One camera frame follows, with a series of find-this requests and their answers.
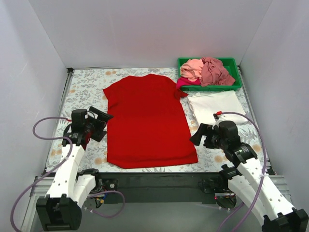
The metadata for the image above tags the dusty pink t shirt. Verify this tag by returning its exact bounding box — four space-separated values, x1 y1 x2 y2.
200 57 235 87

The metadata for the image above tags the red t shirt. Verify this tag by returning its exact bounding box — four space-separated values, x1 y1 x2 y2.
103 74 198 169

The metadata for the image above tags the aluminium frame rail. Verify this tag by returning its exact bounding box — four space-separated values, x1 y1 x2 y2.
30 175 291 198

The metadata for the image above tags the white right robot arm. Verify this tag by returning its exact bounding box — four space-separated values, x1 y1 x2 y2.
190 121 309 232

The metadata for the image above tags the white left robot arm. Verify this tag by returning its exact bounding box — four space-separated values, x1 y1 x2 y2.
36 106 113 232

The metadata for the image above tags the green plastic bin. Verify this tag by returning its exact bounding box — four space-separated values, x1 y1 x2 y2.
177 57 243 92

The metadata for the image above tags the magenta t shirt in bin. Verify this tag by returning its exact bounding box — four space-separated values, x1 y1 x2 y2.
176 77 200 89

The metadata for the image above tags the folded white t shirt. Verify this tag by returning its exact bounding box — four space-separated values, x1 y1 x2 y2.
187 90 247 125

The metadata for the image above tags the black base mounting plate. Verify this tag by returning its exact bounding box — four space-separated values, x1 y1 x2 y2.
98 172 225 204

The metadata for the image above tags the peach t shirt in bin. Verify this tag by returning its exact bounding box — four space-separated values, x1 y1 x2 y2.
180 58 204 82

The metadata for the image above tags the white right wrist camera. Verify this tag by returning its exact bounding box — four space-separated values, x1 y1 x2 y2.
213 114 226 126

